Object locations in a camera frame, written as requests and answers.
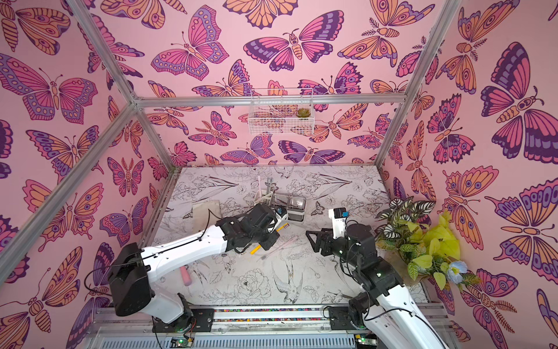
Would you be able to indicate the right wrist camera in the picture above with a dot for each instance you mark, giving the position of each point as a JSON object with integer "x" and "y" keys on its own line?
{"x": 338, "y": 218}

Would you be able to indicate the white wire basket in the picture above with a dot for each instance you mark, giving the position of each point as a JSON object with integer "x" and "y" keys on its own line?
{"x": 273, "y": 111}

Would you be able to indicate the smoky clear cup right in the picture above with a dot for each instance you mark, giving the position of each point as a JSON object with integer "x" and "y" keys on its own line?
{"x": 297, "y": 203}

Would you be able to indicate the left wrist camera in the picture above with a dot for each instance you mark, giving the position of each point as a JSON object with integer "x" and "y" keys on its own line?
{"x": 281, "y": 212}

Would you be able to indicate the grey toothbrush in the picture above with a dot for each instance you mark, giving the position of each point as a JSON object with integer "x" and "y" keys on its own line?
{"x": 271, "y": 187}

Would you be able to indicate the small green succulent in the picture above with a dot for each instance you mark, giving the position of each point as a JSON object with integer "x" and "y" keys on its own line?
{"x": 303, "y": 113}

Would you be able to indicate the pink cylindrical object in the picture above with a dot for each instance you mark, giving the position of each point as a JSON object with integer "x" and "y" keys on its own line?
{"x": 186, "y": 277}

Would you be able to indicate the yellow toothbrush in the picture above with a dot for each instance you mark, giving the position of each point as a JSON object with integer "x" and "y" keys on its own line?
{"x": 269, "y": 239}

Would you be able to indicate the artificial plant bouquet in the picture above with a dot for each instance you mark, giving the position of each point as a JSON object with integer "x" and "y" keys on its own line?
{"x": 428, "y": 251}

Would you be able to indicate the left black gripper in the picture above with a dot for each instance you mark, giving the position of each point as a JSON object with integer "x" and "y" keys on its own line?
{"x": 274, "y": 238}

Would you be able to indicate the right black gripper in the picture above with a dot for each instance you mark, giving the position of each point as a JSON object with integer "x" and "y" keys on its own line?
{"x": 328, "y": 243}

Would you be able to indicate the pink toothbrush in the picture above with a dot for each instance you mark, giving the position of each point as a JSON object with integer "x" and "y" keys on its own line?
{"x": 285, "y": 246}
{"x": 258, "y": 195}

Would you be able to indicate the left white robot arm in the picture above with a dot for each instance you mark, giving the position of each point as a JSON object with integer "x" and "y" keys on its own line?
{"x": 135, "y": 274}

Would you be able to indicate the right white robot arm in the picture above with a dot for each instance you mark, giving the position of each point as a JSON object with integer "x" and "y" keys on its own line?
{"x": 385, "y": 306}

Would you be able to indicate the beige gardening glove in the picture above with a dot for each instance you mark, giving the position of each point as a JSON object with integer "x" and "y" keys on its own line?
{"x": 208, "y": 209}

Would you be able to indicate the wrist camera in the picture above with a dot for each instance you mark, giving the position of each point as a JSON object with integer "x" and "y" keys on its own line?
{"x": 338, "y": 218}
{"x": 281, "y": 212}

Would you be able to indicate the cream toothbrush holder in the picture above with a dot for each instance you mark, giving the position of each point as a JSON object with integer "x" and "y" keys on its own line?
{"x": 282, "y": 199}

